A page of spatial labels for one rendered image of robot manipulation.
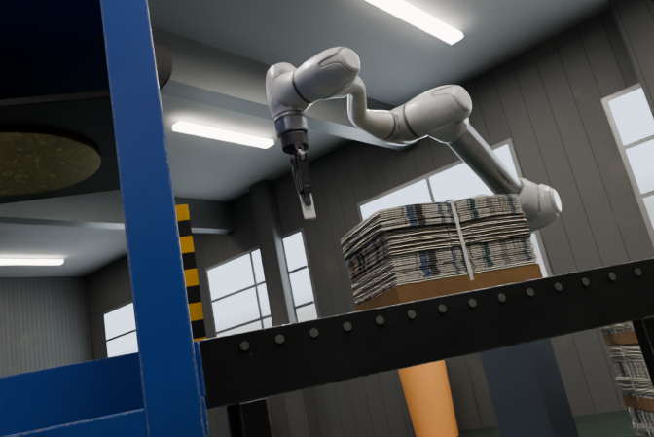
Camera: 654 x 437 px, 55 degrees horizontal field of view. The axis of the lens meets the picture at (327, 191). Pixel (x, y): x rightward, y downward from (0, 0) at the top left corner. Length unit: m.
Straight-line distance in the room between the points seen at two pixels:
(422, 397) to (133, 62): 5.29
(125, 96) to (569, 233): 5.26
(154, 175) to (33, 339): 10.43
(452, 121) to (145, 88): 1.21
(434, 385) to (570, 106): 2.83
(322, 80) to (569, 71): 4.77
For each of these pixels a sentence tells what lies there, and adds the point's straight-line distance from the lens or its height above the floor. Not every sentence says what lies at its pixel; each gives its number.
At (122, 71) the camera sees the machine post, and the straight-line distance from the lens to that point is 1.13.
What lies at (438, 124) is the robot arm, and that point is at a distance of 2.09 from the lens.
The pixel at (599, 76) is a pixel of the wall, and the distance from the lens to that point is 6.17.
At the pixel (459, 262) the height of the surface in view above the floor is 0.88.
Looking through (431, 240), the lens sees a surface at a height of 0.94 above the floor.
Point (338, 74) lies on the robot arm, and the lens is 1.64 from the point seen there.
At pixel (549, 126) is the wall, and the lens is 6.23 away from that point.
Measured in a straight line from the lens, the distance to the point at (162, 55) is 2.15.
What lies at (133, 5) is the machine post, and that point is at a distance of 1.20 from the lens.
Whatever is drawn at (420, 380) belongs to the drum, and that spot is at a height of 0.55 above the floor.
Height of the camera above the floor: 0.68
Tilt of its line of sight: 17 degrees up
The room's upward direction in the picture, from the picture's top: 12 degrees counter-clockwise
